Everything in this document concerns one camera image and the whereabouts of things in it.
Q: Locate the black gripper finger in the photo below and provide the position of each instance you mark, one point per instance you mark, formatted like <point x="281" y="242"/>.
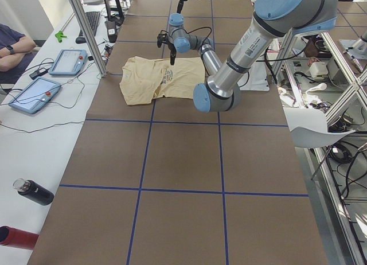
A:
<point x="180" y="6"/>

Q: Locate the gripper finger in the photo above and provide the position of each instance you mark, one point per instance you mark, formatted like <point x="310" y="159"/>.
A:
<point x="172" y="57"/>

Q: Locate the cream long-sleeve printed shirt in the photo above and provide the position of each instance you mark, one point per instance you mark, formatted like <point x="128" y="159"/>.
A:
<point x="144" y="80"/>

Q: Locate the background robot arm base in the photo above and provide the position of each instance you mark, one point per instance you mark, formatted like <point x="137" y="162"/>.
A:
<point x="355" y="49"/>

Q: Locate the black box white label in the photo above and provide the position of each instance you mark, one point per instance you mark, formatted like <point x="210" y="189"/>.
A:
<point x="112" y="32"/>

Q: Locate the black keyboard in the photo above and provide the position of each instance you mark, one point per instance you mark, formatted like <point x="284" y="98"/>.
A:
<point x="93" y="18"/>

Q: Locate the black computer mouse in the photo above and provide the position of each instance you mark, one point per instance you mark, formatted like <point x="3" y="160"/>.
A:
<point x="80" y="40"/>

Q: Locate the far blue teach pendant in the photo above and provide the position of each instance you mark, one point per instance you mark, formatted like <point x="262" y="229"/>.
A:
<point x="69" y="62"/>

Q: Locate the blue teach pendant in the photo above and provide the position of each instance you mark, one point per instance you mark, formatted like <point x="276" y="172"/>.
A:
<point x="69" y="62"/>
<point x="36" y="95"/>

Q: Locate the green plastic clamp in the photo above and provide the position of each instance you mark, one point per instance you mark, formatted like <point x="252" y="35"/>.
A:
<point x="60" y="36"/>

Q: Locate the near blue teach pendant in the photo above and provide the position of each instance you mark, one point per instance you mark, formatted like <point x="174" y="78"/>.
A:
<point x="36" y="95"/>

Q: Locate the person in dark shirt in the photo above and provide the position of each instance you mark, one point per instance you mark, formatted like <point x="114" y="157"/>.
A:
<point x="17" y="52"/>

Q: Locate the black water bottle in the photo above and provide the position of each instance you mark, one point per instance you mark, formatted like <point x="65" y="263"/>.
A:
<point x="33" y="191"/>

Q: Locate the red cylinder bottle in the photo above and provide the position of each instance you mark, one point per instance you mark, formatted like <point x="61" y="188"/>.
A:
<point x="17" y="238"/>

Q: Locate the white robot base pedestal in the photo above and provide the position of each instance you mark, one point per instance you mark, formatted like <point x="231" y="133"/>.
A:
<point x="255" y="79"/>

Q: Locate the aluminium frame post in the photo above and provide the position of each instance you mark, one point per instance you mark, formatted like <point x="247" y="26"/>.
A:
<point x="88" y="34"/>

